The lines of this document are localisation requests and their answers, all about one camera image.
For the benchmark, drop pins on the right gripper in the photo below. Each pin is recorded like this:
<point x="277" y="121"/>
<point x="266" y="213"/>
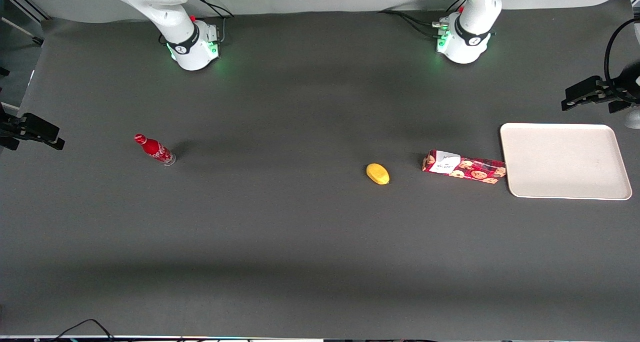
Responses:
<point x="11" y="125"/>

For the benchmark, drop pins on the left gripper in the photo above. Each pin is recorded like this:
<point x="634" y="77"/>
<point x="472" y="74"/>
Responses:
<point x="629" y="83"/>

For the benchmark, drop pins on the red cookie box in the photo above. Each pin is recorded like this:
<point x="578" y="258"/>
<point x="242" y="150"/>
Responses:
<point x="475" y="168"/>

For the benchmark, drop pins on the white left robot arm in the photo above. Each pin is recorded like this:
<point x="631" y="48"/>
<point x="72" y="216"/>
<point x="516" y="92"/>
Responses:
<point x="472" y="26"/>

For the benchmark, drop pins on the white rectangular tray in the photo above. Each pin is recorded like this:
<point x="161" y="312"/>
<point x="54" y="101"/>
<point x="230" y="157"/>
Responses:
<point x="565" y="160"/>

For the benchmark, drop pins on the red cola bottle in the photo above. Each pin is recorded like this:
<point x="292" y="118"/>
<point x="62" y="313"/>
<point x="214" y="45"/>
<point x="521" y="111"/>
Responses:
<point x="152" y="147"/>

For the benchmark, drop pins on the yellow lemon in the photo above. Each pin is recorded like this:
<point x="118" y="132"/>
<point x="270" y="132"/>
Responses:
<point x="377" y="174"/>

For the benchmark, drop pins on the aluminium frame rail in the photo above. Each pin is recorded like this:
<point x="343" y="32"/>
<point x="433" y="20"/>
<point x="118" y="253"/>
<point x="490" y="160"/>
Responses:
<point x="22" y="4"/>

